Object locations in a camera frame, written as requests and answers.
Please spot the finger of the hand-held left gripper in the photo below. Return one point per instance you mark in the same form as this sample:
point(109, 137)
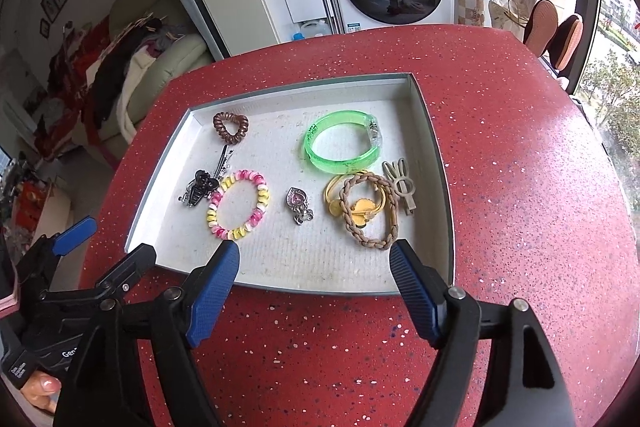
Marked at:
point(135, 259)
point(75, 234)

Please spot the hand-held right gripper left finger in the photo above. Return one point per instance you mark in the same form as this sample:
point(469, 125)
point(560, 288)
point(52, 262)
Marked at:
point(215, 292)

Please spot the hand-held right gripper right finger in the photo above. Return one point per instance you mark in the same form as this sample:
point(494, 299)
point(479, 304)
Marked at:
point(415, 297)

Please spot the black claw hair clip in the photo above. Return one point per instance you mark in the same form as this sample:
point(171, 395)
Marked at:
point(197, 192)

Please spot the grey shallow box tray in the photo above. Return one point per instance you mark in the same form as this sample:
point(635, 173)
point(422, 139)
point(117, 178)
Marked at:
point(310, 252)

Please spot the beige rabbit hair clip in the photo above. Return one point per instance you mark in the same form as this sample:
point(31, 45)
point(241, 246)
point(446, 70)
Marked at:
point(400, 189)

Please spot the silver hair clips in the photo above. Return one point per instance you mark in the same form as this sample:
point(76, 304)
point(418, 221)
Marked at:
point(223, 162)

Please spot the green translucent bangle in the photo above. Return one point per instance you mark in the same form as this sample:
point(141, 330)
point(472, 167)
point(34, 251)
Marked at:
point(325, 164)

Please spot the person's left hand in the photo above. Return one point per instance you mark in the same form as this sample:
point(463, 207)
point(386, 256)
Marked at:
point(42, 394)

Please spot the silver heart charm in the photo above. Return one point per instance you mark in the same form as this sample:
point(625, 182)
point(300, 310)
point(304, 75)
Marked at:
point(296, 198)

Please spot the pile of clothes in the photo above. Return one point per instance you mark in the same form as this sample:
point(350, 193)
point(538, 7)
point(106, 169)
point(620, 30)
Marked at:
point(105, 82)

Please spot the cream sofa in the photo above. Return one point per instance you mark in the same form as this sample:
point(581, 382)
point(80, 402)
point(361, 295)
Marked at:
point(175, 57)

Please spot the white plastic jug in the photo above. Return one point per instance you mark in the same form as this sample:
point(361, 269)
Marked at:
point(312, 31)

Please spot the brown slipper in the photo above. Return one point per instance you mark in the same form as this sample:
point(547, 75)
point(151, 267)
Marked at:
point(542, 24)
point(567, 42)

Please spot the small framed wall picture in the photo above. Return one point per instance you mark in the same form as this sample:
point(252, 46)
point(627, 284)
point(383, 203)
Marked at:
point(45, 28)

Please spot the black window frame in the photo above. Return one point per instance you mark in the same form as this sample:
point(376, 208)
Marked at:
point(589, 7)

